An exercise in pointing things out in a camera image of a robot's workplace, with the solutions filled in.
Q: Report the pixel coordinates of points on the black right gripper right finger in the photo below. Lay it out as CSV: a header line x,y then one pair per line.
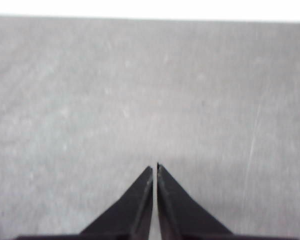
x,y
179,214

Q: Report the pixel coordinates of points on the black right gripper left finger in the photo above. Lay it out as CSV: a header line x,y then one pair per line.
x,y
130,215

